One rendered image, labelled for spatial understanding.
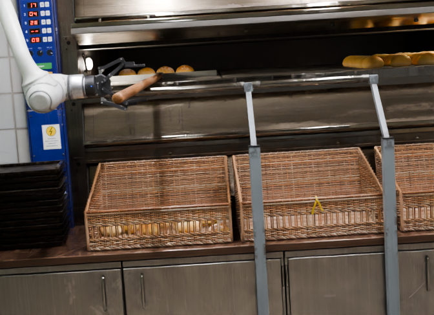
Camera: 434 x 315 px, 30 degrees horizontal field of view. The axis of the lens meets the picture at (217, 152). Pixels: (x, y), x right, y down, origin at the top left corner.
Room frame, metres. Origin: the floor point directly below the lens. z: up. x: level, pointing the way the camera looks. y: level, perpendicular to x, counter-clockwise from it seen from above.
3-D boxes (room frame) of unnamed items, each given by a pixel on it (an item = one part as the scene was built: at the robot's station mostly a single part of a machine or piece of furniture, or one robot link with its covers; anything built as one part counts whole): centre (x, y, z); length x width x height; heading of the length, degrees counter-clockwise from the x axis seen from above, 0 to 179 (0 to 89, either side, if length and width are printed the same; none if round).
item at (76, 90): (2.94, 0.49, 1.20); 0.09 x 0.06 x 0.09; 0
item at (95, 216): (3.21, 0.23, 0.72); 0.56 x 0.49 x 0.28; 90
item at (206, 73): (4.12, 0.25, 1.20); 0.55 x 0.36 x 0.03; 90
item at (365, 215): (3.21, -0.34, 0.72); 0.56 x 0.49 x 0.28; 91
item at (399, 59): (3.92, -0.91, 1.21); 0.61 x 0.48 x 0.06; 0
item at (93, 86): (2.94, 0.41, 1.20); 0.09 x 0.07 x 0.08; 90
